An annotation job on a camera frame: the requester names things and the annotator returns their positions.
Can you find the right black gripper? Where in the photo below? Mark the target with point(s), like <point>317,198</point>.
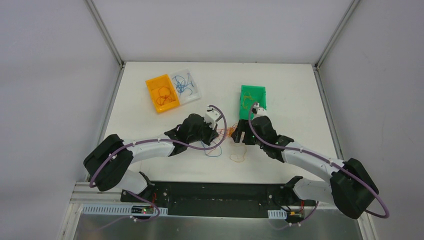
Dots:
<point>242,135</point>

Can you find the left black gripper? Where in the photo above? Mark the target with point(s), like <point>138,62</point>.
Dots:
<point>210,134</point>

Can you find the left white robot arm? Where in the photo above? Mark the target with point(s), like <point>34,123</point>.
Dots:
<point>108,164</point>

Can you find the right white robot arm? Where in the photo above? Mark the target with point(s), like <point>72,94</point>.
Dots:
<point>344,184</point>

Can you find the green plastic bin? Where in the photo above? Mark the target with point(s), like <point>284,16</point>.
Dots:
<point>248,96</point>

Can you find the white translucent plastic bin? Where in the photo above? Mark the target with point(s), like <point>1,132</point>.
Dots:
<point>187,90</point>

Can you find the orange plastic bin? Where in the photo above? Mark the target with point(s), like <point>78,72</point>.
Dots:
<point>162,93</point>

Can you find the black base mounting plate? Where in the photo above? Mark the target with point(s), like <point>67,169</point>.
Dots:
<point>232,200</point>

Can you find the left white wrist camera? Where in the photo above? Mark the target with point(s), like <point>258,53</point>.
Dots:
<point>211,117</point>

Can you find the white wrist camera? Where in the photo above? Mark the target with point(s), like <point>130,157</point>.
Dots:
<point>258,111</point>
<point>211,117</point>

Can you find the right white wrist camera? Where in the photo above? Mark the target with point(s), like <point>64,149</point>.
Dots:
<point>258,111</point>

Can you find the aluminium frame rail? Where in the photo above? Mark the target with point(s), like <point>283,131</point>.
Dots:
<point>337,32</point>
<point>92,8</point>

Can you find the right aluminium frame rail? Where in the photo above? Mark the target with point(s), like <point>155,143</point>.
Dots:
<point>337,32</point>

